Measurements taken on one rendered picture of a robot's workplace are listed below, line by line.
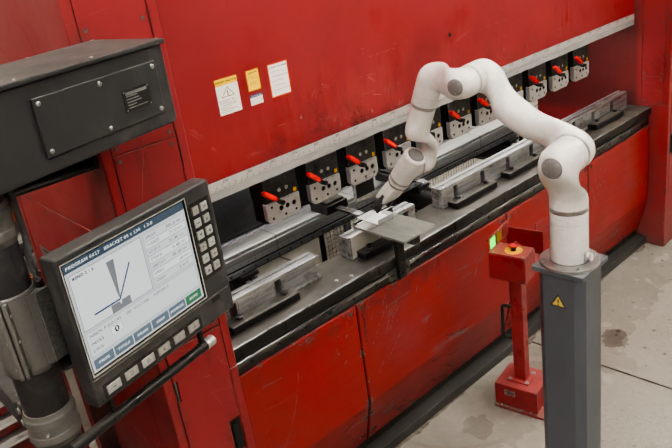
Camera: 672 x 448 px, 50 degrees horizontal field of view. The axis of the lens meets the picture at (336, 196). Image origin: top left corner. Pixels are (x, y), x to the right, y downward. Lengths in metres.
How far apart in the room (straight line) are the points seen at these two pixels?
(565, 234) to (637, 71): 2.26
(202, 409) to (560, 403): 1.22
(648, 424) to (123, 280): 2.41
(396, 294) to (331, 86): 0.88
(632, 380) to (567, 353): 1.11
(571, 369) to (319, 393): 0.91
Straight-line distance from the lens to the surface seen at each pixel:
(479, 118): 3.27
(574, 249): 2.38
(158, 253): 1.68
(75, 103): 1.54
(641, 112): 4.40
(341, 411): 2.89
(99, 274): 1.59
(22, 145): 1.48
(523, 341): 3.26
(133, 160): 1.94
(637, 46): 4.46
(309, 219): 3.00
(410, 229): 2.74
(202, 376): 2.25
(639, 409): 3.47
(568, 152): 2.22
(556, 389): 2.66
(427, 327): 3.12
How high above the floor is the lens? 2.16
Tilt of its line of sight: 22 degrees down
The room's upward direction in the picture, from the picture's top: 8 degrees counter-clockwise
